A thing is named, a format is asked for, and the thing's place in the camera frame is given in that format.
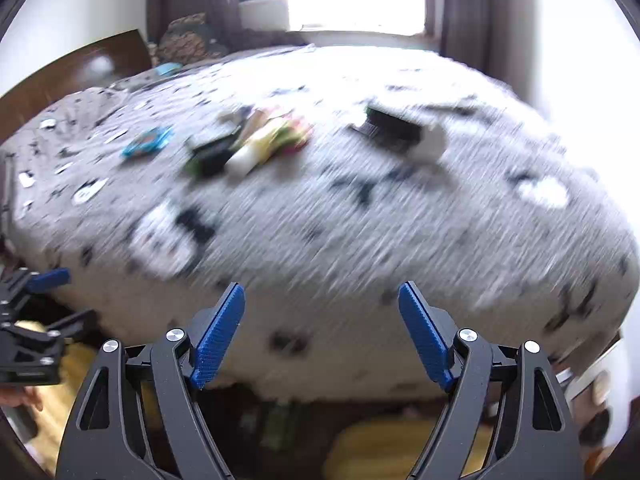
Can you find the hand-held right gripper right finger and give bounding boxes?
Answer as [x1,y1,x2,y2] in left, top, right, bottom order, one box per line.
[397,281,586,480]

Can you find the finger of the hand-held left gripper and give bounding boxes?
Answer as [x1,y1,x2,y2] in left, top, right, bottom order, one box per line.
[46,309,99,343]
[0,267,71,313]

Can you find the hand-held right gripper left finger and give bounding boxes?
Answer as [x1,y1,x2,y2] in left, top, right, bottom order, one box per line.
[55,282,246,480]

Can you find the blue snack packet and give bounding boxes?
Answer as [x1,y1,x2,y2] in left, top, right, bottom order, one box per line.
[121,126,175,160]

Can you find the black and green packet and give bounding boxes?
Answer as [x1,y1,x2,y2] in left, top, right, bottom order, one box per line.
[184,129,242,179]

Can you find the green tube with white cap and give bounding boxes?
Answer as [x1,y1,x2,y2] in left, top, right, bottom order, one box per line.
[224,119,291,177]

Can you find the colourful snack packets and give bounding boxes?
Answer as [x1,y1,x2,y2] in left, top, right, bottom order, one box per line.
[260,109,314,157]

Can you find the yellow fleece blanket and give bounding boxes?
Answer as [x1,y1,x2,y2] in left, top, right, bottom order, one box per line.
[27,320,498,480]

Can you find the grey printed blanket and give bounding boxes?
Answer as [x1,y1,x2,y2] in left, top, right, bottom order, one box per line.
[0,45,636,406]

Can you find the white printed box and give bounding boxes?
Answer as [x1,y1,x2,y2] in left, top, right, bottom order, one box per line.
[564,329,632,453]

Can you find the patterned dark cushion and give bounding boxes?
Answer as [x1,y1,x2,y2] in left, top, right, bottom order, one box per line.
[156,13,229,64]

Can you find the dark wooden bed frame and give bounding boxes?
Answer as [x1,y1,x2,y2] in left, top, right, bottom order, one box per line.
[0,29,153,141]

